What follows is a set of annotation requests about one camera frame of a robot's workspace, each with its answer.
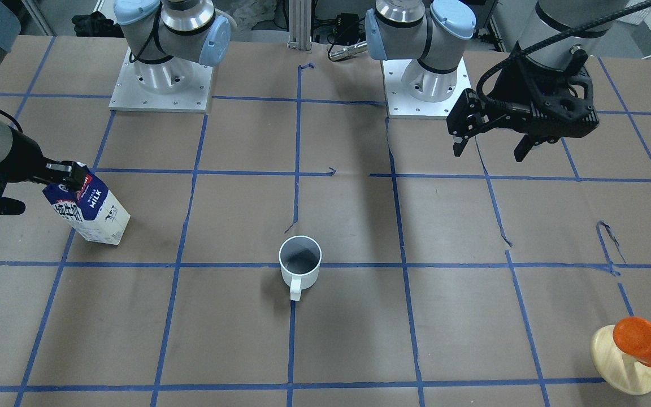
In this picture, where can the orange cup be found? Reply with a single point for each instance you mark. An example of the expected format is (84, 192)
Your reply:
(632, 335)

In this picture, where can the aluminium frame post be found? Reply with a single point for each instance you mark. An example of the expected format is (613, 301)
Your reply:
(300, 24)

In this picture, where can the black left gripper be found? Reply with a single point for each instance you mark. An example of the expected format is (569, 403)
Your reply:
(507, 93)

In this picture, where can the blue white milk carton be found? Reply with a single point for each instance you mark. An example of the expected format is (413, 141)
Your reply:
(93, 211)

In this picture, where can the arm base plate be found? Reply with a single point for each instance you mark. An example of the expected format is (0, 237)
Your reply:
(415, 93)
(173, 86)

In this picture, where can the white mug grey inside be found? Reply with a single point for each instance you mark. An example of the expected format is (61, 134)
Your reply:
(300, 258)

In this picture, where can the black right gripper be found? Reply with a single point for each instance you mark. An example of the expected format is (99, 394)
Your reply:
(22, 164)

